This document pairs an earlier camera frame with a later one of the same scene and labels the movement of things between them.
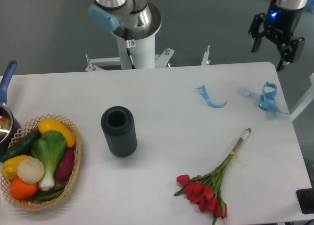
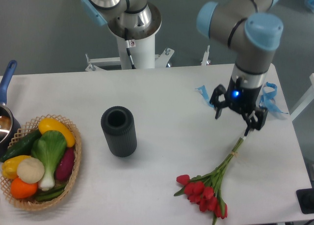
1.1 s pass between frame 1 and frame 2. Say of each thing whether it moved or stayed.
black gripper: moved
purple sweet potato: stayed
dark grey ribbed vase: stayed
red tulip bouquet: stayed
